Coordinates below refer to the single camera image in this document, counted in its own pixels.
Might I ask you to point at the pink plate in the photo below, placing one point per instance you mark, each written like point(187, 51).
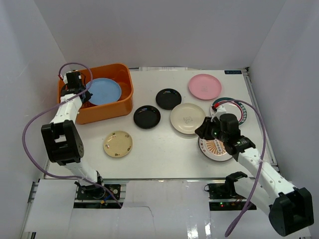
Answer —
point(204, 87)

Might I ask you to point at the small yellow floral plate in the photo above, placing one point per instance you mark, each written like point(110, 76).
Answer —
point(118, 144)

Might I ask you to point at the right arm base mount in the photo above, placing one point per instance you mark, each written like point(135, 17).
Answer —
point(221, 200)

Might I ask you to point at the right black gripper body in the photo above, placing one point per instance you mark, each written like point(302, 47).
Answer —
point(217, 133)

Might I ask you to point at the black plate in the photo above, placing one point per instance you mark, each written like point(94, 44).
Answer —
point(168, 98)
point(147, 117)

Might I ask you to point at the blue plate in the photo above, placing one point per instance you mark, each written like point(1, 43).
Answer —
point(104, 91)

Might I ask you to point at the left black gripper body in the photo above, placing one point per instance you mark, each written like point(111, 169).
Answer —
point(85, 96)

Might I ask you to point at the black plate rear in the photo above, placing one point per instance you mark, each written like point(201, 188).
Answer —
point(168, 98)

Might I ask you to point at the white papers at back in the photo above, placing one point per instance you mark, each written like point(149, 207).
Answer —
point(163, 68)

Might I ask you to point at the white green rimmed plate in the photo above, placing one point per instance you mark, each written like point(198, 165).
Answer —
point(237, 108)

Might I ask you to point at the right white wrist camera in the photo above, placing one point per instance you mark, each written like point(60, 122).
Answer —
point(217, 111)

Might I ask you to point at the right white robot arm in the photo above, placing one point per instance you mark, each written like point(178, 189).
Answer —
point(288, 208)

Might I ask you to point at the orange sunburst patterned plate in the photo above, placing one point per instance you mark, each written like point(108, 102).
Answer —
point(214, 150)

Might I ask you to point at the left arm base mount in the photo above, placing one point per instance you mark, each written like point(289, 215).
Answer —
point(97, 198)

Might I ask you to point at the black plate front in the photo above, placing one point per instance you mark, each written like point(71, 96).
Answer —
point(147, 117)

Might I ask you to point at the cream plate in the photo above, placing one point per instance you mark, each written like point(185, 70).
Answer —
point(186, 118)

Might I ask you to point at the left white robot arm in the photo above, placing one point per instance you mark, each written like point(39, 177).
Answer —
point(61, 138)

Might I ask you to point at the orange plastic bin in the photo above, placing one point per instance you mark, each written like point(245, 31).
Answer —
point(89, 112)

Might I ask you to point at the blue table label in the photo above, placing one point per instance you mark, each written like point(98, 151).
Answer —
point(233, 72)

